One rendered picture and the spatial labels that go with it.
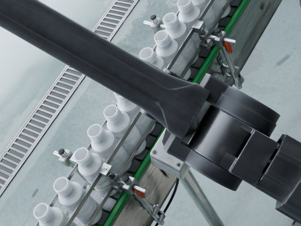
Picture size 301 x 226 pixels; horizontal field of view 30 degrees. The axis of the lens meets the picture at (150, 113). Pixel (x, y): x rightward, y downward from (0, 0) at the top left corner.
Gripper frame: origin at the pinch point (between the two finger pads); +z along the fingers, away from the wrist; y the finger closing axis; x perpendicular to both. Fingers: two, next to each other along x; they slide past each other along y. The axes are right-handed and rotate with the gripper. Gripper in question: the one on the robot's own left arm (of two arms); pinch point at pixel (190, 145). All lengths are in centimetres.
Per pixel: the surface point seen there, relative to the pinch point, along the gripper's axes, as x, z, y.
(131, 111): -18.9, 9.1, -10.9
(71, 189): -25.2, 6.6, 12.6
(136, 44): -82, 136, -123
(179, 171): -3.2, 9.7, 2.1
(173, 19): -15.3, 6.4, -38.0
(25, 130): -129, 143, -62
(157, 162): -8.9, 10.0, 0.8
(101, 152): -22.7, 9.4, 1.0
